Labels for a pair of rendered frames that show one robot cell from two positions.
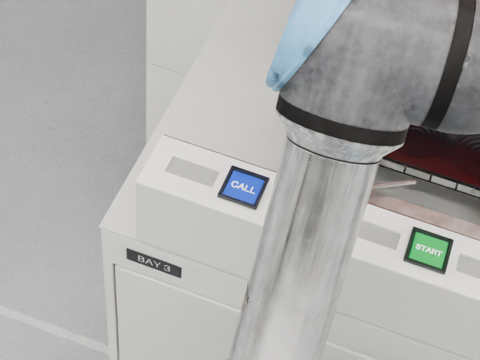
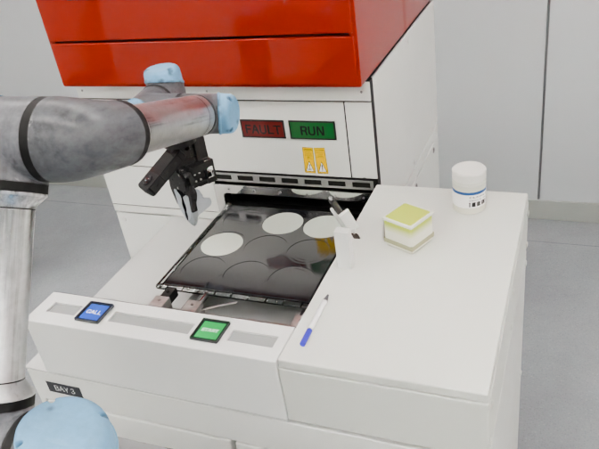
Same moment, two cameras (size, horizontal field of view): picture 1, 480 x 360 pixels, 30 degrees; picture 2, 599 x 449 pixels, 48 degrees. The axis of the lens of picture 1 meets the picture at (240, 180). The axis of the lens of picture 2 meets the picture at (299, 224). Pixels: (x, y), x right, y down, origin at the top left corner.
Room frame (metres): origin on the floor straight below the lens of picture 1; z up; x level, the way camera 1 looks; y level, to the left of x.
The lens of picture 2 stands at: (-0.22, -0.64, 1.73)
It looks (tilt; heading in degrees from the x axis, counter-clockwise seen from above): 31 degrees down; 12
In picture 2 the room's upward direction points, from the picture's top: 9 degrees counter-clockwise
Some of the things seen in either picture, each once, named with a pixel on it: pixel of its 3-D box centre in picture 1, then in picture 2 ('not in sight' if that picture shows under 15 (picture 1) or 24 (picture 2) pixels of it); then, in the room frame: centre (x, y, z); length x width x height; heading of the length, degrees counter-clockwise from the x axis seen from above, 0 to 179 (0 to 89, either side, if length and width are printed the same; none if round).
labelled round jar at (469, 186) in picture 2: not in sight; (469, 187); (1.08, -0.75, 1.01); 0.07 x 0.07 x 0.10
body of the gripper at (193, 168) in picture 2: not in sight; (187, 161); (1.05, -0.15, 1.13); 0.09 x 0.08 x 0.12; 137
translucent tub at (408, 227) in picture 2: not in sight; (408, 228); (0.95, -0.62, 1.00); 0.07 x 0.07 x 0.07; 51
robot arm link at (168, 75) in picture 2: not in sight; (166, 93); (1.04, -0.15, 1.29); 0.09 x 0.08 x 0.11; 173
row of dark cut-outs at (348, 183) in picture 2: not in sight; (290, 180); (1.27, -0.33, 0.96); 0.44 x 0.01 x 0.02; 76
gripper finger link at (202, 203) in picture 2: not in sight; (200, 206); (1.04, -0.16, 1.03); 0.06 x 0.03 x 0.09; 137
